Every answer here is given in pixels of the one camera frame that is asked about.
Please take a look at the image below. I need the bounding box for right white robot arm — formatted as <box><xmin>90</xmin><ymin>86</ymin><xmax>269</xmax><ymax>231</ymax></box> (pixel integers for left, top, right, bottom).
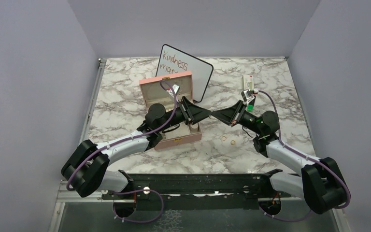
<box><xmin>212</xmin><ymin>101</ymin><xmax>351</xmax><ymax>214</ymax></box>

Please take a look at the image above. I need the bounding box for small whiteboard with writing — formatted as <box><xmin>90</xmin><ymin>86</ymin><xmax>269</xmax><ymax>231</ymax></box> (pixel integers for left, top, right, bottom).
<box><xmin>156</xmin><ymin>44</ymin><xmax>214</xmax><ymax>102</ymax></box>

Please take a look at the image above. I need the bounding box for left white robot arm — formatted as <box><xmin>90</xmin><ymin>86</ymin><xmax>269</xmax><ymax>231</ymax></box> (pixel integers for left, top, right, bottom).
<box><xmin>61</xmin><ymin>97</ymin><xmax>212</xmax><ymax>199</ymax></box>

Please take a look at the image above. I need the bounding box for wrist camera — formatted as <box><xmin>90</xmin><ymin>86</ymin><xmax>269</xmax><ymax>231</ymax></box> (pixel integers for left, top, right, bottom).
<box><xmin>167</xmin><ymin>84</ymin><xmax>180</xmax><ymax>96</ymax></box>
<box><xmin>241</xmin><ymin>89</ymin><xmax>259</xmax><ymax>105</ymax></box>

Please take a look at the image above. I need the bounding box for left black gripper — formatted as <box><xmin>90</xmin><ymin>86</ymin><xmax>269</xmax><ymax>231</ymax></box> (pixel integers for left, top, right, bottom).
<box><xmin>157</xmin><ymin>96</ymin><xmax>212</xmax><ymax>132</ymax></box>

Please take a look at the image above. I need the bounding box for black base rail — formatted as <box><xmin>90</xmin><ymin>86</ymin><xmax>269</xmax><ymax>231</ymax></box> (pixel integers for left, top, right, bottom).
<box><xmin>101</xmin><ymin>173</ymin><xmax>290</xmax><ymax>211</ymax></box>

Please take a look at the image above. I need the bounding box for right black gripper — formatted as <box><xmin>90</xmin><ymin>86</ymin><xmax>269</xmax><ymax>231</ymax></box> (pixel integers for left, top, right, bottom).
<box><xmin>212</xmin><ymin>100</ymin><xmax>263</xmax><ymax>135</ymax></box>

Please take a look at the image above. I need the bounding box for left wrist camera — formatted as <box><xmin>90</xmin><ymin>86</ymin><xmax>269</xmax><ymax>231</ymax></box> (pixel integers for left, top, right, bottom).
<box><xmin>167</xmin><ymin>84</ymin><xmax>180</xmax><ymax>96</ymax></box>

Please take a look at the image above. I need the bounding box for pink jewelry box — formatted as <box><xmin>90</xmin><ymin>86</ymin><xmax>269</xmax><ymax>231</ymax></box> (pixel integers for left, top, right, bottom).
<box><xmin>139</xmin><ymin>72</ymin><xmax>202</xmax><ymax>150</ymax></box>

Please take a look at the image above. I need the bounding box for green marker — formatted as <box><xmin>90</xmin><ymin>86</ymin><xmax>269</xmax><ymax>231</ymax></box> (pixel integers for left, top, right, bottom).
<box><xmin>246</xmin><ymin>102</ymin><xmax>255</xmax><ymax>112</ymax></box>

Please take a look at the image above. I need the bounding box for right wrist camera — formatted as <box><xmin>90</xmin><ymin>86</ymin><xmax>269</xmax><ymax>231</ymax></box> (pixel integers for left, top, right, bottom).
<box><xmin>241</xmin><ymin>89</ymin><xmax>259</xmax><ymax>105</ymax></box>

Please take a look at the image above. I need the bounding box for small white card box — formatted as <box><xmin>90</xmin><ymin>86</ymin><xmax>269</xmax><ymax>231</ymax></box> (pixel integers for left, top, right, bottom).
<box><xmin>243</xmin><ymin>74</ymin><xmax>254</xmax><ymax>90</ymax></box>

